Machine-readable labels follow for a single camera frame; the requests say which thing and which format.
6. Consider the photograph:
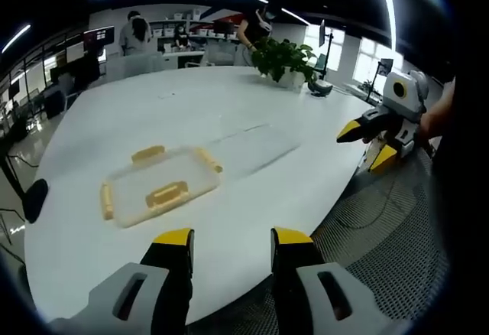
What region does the black monitor on pole stand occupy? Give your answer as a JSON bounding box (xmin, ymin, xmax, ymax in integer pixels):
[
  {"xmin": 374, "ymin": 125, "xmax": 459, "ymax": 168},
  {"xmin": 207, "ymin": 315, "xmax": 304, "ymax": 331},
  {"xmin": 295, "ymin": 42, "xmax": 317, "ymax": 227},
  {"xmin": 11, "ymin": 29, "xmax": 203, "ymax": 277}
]
[{"xmin": 317, "ymin": 18, "xmax": 335, "ymax": 83}]

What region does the tripod with small device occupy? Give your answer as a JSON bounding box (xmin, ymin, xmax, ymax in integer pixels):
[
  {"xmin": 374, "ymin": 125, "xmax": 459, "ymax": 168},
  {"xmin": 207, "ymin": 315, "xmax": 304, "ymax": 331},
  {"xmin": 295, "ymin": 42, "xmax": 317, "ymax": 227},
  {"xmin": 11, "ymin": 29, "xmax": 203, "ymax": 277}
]
[{"xmin": 364, "ymin": 58, "xmax": 395, "ymax": 103}]

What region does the green potted plant white pot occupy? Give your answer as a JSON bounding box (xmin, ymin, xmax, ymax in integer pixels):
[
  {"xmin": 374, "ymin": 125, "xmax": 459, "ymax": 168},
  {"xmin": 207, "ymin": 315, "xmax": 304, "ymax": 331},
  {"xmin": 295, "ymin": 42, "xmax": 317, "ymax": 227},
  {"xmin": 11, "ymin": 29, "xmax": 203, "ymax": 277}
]
[{"xmin": 250, "ymin": 36, "xmax": 319, "ymax": 92}]

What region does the person's right hand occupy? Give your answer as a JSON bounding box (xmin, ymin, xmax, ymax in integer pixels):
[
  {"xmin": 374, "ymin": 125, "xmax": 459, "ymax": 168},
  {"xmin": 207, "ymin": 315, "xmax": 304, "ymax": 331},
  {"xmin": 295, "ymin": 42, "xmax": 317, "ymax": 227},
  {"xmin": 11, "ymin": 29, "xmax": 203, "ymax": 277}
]
[{"xmin": 419, "ymin": 77, "xmax": 457, "ymax": 138}]

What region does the thin dark cable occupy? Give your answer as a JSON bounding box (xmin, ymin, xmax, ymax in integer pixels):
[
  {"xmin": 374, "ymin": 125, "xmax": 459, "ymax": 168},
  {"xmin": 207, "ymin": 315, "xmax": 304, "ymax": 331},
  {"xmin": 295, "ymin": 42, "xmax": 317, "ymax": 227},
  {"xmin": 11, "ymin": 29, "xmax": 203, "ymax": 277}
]
[{"xmin": 335, "ymin": 174, "xmax": 401, "ymax": 229}]

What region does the wall shelf with white bins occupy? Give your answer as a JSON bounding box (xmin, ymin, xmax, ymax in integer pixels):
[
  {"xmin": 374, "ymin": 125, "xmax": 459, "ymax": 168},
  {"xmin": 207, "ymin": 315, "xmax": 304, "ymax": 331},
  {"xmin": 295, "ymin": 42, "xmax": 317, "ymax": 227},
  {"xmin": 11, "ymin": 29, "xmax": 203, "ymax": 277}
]
[{"xmin": 147, "ymin": 5, "xmax": 215, "ymax": 39}]

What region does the dark wall monitor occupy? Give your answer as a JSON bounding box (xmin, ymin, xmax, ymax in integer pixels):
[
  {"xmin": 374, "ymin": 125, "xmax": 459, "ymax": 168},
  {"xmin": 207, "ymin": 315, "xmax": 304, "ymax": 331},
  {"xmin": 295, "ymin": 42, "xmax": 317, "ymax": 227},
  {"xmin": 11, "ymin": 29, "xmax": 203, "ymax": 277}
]
[{"xmin": 83, "ymin": 26, "xmax": 116, "ymax": 47}]

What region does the clear lid with yellow clips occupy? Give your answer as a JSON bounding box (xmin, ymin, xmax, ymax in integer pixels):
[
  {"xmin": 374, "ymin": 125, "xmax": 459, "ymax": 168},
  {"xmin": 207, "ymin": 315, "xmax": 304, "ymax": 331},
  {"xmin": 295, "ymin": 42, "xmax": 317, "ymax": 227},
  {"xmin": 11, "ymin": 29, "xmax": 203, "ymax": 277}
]
[{"xmin": 99, "ymin": 143, "xmax": 224, "ymax": 229}]

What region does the person's dark clothing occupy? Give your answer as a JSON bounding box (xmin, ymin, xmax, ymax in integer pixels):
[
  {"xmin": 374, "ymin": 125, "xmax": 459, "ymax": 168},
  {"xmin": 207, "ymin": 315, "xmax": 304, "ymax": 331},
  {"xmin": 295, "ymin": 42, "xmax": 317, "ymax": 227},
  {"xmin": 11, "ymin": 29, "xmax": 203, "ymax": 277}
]
[{"xmin": 431, "ymin": 2, "xmax": 489, "ymax": 313}]

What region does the black chair armrest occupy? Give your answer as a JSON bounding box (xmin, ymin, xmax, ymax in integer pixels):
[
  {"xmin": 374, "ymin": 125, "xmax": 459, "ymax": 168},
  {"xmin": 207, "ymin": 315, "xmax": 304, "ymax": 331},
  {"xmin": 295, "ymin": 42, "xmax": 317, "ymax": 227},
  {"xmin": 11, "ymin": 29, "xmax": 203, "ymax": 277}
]
[{"xmin": 22, "ymin": 178, "xmax": 50, "ymax": 223}]

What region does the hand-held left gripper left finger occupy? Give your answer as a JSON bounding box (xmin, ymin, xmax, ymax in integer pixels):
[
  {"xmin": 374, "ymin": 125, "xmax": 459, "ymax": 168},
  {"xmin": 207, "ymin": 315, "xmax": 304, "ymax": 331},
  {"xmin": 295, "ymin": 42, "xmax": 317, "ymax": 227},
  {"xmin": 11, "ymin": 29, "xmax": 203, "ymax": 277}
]
[{"xmin": 49, "ymin": 228, "xmax": 196, "ymax": 335}]

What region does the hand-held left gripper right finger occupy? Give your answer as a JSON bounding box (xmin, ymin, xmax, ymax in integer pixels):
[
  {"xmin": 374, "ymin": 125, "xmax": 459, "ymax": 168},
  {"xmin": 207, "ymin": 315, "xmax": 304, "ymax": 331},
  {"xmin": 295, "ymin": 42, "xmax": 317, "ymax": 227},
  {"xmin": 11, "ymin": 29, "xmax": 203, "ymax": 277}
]
[{"xmin": 270, "ymin": 226, "xmax": 387, "ymax": 335}]

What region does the curved ceiling light strip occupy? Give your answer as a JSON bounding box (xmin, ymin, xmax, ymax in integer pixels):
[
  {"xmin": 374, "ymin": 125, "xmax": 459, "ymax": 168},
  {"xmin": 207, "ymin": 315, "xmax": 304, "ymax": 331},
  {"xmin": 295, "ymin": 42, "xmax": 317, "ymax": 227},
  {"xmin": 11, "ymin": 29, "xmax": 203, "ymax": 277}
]
[{"xmin": 374, "ymin": 0, "xmax": 397, "ymax": 50}]

